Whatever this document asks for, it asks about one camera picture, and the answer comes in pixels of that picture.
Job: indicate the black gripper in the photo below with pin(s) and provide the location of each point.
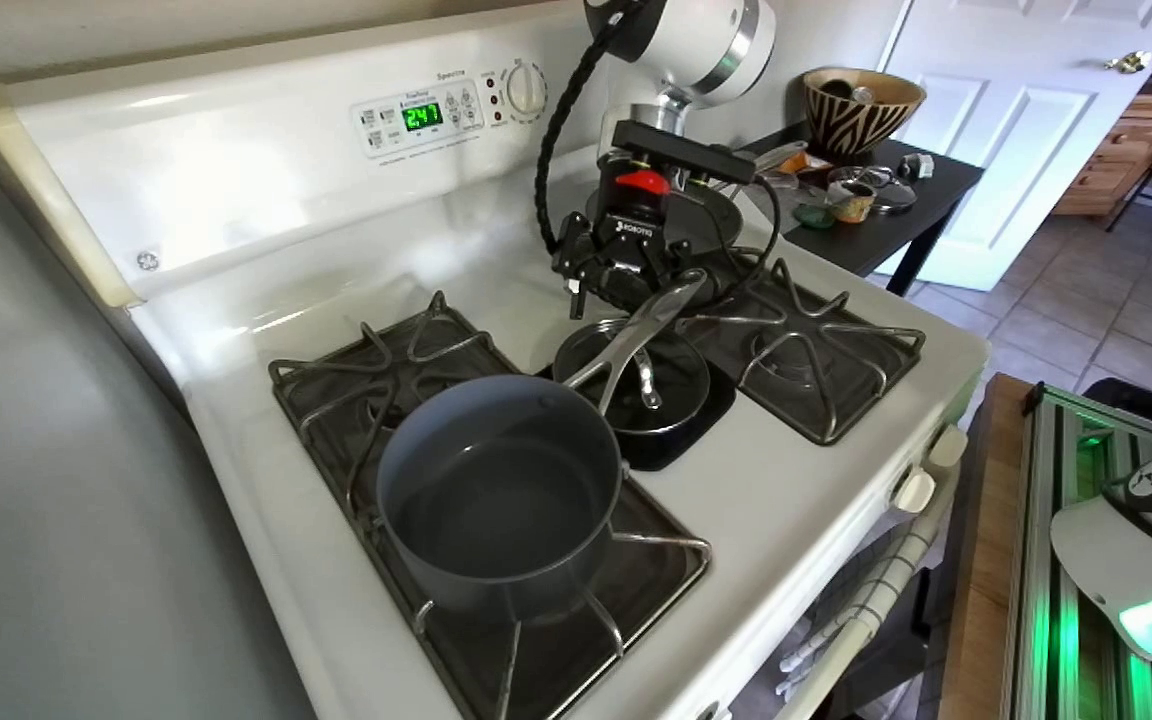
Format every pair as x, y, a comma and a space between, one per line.
656, 234

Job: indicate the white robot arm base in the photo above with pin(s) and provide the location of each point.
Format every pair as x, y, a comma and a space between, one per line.
1121, 560

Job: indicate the green round lid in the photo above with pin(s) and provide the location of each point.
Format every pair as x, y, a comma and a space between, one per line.
818, 213

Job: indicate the black stove grate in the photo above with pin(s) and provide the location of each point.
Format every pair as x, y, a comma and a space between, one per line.
818, 360
336, 386

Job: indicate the orange snack bag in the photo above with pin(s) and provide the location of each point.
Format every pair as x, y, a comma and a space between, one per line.
801, 166

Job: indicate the white oven dial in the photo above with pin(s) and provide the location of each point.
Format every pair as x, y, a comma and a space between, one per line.
524, 89

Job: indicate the white gas stove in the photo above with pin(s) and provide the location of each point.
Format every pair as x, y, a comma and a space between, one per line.
790, 480

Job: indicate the black side table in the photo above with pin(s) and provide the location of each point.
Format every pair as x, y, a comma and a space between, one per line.
896, 216

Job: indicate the patterned wooden bowl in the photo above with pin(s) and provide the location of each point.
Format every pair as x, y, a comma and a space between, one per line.
861, 123

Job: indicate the white stove knob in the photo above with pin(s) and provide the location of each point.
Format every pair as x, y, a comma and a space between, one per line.
915, 489
944, 445

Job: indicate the white door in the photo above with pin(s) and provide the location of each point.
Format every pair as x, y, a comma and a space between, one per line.
1003, 107

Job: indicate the wooden board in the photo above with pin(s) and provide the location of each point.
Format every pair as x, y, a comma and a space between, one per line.
983, 572

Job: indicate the wooden dresser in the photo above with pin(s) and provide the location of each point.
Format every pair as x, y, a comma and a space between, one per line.
1121, 145

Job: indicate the metal door knob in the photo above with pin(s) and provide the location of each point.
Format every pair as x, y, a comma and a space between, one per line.
1130, 60

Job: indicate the gray refrigerator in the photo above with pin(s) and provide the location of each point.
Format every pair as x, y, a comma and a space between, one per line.
68, 466

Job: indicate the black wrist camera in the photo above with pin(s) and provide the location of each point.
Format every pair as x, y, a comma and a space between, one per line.
681, 145

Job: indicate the aluminium frame rail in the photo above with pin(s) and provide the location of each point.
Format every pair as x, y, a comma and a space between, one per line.
1042, 614

